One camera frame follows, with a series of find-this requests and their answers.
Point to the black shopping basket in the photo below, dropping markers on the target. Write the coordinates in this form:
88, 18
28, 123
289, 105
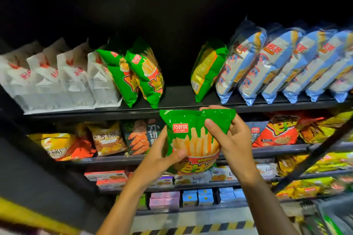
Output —
336, 207

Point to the row of small blue boxes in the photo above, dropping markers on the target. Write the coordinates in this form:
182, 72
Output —
207, 196

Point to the row of orange chip bags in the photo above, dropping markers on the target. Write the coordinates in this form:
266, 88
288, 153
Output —
281, 130

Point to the orange yellow snack bag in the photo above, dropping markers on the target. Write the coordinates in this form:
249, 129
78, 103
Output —
55, 146

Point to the dark shrimp chip bags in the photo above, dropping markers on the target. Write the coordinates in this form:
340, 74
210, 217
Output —
135, 138
154, 130
256, 129

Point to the person's left hand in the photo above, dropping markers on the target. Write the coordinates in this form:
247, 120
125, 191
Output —
157, 163

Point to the row of green snack bags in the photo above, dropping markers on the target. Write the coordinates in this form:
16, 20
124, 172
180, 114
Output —
132, 72

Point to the person's right hand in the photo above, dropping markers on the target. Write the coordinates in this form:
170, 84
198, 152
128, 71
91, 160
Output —
237, 146

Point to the tan snack bag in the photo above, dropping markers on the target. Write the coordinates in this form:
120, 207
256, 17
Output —
107, 139

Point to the person's left forearm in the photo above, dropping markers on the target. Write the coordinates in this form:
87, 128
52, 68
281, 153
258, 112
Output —
127, 210

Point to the row of plain white bags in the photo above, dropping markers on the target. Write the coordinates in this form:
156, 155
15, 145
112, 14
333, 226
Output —
49, 78

